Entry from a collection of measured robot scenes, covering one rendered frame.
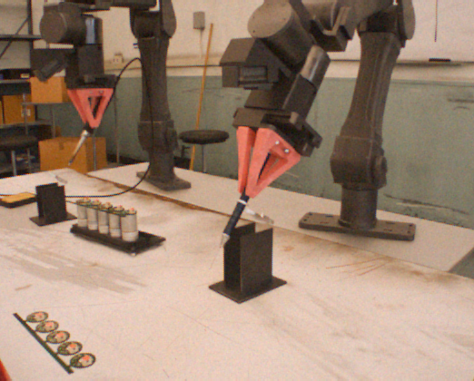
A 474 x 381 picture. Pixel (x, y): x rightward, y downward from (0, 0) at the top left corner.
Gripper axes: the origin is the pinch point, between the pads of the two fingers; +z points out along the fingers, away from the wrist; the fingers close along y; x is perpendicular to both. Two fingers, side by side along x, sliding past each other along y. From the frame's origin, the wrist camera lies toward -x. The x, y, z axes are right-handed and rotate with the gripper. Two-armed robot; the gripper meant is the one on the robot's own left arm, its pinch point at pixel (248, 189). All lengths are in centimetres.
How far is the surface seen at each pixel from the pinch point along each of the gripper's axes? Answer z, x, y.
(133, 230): 10.4, 0.9, -19.5
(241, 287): 10.9, 4.2, 1.7
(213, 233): 5.1, 15.1, -18.7
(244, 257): 7.5, 2.4, 1.7
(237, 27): -175, 167, -264
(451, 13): -182, 175, -83
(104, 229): 12.2, -0.1, -25.2
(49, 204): 12.9, -2.5, -43.2
